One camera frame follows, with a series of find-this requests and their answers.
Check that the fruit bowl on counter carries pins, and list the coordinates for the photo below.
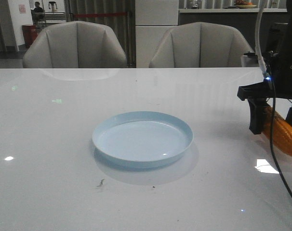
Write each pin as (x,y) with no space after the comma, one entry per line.
(243,4)

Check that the grey chair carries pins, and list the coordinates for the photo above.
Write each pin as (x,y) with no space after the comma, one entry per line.
(75,44)
(202,45)

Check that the orange corn cob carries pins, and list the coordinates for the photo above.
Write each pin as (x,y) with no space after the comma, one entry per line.
(282,131)

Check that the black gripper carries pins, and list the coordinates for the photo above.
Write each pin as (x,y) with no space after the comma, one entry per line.
(277,83)

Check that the light blue plate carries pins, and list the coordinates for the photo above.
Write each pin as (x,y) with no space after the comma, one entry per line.
(142,139)

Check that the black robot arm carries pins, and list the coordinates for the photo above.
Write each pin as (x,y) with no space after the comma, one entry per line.
(286,46)

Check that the grey chair left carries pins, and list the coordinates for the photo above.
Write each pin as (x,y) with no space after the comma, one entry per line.
(75,44)

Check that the white refrigerator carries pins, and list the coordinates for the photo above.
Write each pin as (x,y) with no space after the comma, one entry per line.
(152,19)

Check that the seated person in background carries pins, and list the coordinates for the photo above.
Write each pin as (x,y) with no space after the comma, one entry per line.
(37,12)

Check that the red trash bin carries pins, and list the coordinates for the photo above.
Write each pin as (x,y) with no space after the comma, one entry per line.
(30,34)

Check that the grey chair right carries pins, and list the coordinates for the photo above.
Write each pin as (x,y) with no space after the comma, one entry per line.
(202,45)

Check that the dark counter with white top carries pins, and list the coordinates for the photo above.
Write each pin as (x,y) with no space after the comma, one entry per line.
(241,19)

